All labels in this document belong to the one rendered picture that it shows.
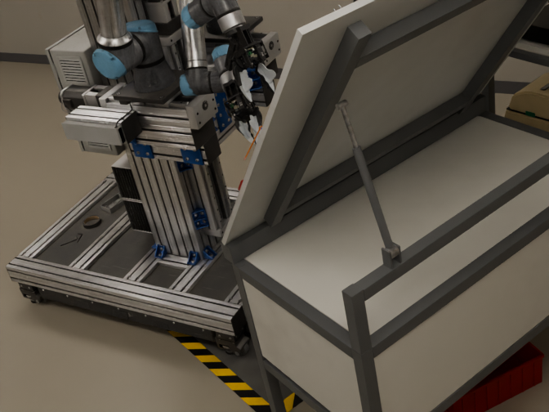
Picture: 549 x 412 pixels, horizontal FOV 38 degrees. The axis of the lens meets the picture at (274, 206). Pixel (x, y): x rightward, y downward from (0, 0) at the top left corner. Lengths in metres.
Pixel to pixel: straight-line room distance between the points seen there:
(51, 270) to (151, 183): 0.69
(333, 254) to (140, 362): 1.30
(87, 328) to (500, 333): 1.94
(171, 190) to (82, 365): 0.85
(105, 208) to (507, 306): 2.24
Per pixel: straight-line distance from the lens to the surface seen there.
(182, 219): 3.46
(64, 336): 3.80
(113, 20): 2.68
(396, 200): 2.66
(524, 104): 3.18
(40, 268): 3.87
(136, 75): 2.88
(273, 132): 1.96
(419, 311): 2.23
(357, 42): 1.76
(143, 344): 3.58
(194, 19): 2.45
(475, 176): 2.75
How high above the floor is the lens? 2.30
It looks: 33 degrees down
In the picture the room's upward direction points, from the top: 12 degrees counter-clockwise
